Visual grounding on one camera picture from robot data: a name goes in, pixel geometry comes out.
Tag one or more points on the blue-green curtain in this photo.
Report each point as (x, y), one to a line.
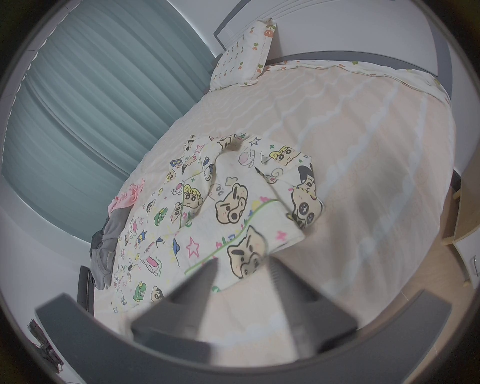
(93, 112)

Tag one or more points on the pink garment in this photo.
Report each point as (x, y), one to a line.
(125, 198)

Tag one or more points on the white printed pillow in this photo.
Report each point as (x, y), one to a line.
(243, 56)

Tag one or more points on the wooden bedside table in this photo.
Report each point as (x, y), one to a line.
(465, 213)

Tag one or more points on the grey knit garment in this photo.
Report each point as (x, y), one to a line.
(117, 225)

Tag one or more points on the bed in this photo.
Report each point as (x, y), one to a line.
(375, 150)

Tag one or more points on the black garment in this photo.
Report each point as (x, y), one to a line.
(97, 240)

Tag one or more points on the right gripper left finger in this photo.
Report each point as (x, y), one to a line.
(176, 318)

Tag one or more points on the white printed pyjama top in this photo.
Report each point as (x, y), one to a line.
(232, 202)

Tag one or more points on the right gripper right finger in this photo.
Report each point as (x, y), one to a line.
(311, 322)

